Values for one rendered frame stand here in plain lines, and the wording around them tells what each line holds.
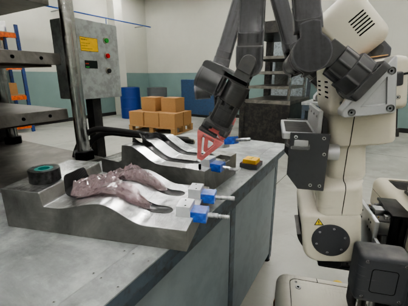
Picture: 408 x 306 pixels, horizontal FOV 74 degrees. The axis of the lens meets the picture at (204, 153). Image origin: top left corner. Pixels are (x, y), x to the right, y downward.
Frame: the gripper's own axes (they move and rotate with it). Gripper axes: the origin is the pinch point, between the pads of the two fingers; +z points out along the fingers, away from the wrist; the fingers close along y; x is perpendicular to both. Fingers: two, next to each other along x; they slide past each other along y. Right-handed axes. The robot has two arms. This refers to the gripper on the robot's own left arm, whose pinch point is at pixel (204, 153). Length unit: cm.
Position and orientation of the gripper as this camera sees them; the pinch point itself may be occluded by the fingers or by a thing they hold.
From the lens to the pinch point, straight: 70.9
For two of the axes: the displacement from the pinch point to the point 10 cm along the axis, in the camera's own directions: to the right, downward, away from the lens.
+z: -4.3, 8.4, 3.4
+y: -2.3, 2.6, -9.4
